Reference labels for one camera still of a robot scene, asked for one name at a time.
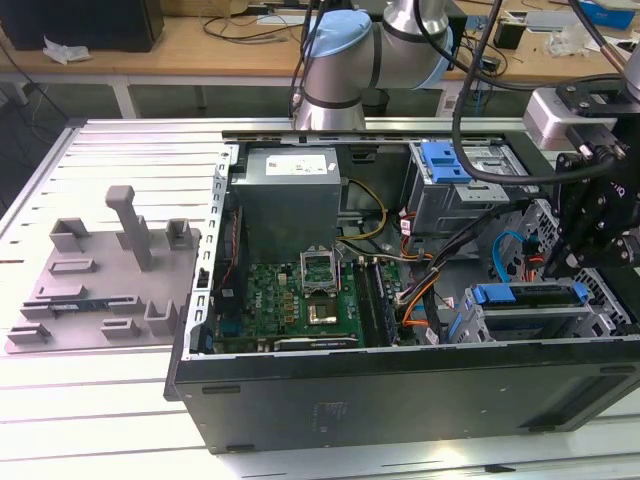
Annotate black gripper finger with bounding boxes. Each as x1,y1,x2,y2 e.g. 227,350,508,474
554,199,634,280
542,151,609,276

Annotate black and orange power wire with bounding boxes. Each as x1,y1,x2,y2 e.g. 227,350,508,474
519,238,546,284

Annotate silver disk bay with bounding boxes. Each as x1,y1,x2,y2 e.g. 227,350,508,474
447,269,631,346

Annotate blue drive latch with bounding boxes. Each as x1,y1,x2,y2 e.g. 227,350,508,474
421,142,474,184

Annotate silver drive cage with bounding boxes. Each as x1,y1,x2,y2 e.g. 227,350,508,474
402,141,532,240

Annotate clear plastic bags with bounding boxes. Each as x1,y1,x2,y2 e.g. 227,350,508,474
542,24,601,57

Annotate small black cube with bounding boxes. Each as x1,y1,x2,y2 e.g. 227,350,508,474
493,22,527,50

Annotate blue cardboard box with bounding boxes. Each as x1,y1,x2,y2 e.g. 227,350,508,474
579,0,640,32

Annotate RAM stick with black chips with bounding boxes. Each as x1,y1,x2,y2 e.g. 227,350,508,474
370,257,401,346

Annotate black waste bin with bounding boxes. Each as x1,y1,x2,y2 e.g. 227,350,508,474
360,88,390,119

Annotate black RAM slot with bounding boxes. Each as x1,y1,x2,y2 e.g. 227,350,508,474
352,256,379,347
361,256,389,347

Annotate metal socket cover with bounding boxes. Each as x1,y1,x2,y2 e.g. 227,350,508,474
298,247,337,296

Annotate CPU socket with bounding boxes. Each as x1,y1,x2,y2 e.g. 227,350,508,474
304,295,342,327

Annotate silver power supply unit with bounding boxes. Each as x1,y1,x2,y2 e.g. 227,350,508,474
230,147,342,251

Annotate black graphics card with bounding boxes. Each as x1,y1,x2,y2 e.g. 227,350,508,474
272,335,360,352

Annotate black PC case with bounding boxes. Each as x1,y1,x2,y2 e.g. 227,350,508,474
164,127,640,455

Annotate green motherboard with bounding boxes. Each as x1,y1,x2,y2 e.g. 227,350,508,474
212,257,416,354

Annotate black case fan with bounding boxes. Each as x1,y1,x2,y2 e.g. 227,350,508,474
219,207,247,301

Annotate grey parts rack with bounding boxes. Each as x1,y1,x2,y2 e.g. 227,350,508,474
4,184,202,355

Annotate RAM stick with blue board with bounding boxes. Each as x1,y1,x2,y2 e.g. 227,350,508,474
52,298,109,314

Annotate large black box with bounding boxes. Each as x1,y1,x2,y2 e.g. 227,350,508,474
0,0,166,54

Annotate white crumpled wrapper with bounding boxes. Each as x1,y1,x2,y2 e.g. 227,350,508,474
41,33,94,66

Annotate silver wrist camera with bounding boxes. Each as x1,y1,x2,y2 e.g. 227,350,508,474
522,88,619,151

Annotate blue data wire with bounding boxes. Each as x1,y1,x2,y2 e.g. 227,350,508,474
491,228,530,287

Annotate black wire bundle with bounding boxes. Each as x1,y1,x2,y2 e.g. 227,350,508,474
399,197,531,346

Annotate thick black cable hose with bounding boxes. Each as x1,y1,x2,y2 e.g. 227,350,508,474
451,0,566,190

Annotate black cable with brown band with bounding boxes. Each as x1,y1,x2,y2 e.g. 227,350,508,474
567,0,636,79

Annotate red wires with white labels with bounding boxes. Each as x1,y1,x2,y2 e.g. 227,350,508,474
397,207,426,261

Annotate yellow wires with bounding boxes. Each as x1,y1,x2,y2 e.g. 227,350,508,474
337,178,390,254

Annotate orange and red wires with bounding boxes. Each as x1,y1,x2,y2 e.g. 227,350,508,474
397,279,436,329

